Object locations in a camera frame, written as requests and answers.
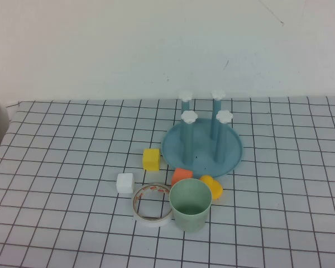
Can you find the pale green plastic cup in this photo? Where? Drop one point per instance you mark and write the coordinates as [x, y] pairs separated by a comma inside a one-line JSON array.
[[190, 220]]

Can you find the blue cup stand white caps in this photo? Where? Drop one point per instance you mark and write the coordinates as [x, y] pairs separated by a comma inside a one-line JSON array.
[[201, 150]]

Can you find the yellow foam cube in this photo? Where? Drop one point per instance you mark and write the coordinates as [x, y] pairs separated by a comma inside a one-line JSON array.
[[150, 160]]

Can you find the orange foam cube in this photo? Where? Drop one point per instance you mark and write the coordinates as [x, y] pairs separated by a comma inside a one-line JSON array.
[[181, 174]]

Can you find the white foam cube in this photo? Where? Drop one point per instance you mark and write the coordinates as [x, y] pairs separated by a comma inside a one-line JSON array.
[[125, 183]]

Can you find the yellow rubber duck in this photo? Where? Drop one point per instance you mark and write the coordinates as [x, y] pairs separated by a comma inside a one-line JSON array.
[[216, 190]]

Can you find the white tape roll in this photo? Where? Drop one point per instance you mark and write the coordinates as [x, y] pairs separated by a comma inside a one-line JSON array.
[[152, 222]]

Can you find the white black checkered tablecloth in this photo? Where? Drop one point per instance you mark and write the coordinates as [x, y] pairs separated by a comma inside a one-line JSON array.
[[58, 167]]

